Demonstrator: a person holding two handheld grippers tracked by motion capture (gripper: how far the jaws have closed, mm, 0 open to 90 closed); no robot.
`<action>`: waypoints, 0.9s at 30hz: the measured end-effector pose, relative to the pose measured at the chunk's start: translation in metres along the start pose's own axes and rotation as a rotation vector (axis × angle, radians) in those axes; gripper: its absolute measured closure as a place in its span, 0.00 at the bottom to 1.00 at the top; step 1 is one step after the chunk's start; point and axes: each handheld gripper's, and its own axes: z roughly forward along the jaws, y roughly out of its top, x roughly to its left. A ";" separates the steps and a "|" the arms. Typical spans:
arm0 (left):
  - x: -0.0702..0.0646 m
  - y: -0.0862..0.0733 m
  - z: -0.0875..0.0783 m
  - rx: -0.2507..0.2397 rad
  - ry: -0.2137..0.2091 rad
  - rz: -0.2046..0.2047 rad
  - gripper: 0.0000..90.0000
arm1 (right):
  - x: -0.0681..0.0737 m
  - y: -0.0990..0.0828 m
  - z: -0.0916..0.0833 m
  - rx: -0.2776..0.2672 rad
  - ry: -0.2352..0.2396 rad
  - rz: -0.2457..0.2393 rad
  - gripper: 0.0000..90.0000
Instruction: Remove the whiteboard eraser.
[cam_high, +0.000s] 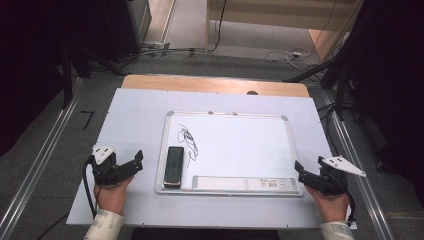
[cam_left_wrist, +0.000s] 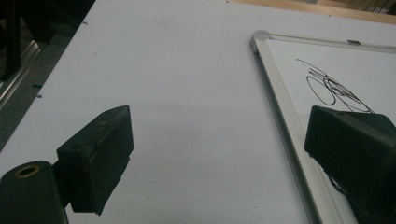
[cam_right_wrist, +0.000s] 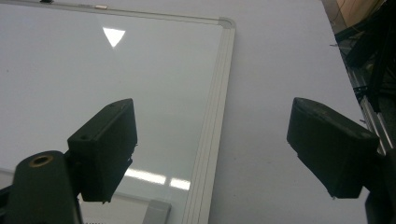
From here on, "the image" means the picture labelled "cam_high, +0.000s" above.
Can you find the metal floor rail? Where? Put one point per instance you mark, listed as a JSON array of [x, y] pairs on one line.
[[363, 186], [36, 170]]

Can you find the beige wooden shelf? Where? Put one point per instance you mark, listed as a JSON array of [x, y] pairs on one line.
[[273, 11]]

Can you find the person's left hand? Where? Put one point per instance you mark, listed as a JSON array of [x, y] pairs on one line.
[[111, 198]]

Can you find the white whiteboard with metal frame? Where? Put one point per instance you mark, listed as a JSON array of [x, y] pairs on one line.
[[240, 146]]

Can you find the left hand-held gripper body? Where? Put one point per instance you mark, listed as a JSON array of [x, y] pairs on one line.
[[101, 171]]

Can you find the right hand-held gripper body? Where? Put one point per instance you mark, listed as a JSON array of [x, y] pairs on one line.
[[333, 181]]

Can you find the wooden table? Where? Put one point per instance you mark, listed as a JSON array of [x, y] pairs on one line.
[[200, 85]]

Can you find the black whiteboard eraser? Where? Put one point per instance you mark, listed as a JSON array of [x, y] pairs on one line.
[[173, 166]]

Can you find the person's right hand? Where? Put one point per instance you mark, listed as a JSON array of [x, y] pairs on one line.
[[331, 206]]

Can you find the white label strip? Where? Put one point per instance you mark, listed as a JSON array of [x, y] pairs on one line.
[[226, 183]]

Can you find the dark round table grommet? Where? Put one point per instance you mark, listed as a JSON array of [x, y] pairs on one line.
[[252, 93]]

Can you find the black metal stand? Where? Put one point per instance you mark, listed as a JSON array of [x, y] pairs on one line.
[[340, 93], [67, 83]]

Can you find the dark curtain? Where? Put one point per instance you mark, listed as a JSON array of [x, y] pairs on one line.
[[26, 66], [393, 83]]

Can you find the white table cover board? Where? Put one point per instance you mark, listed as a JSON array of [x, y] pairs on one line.
[[136, 120]]

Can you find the grey power strip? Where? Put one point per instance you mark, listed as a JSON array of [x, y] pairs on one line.
[[155, 46]]

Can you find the black cabinet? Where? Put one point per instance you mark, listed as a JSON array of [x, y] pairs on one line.
[[123, 26]]

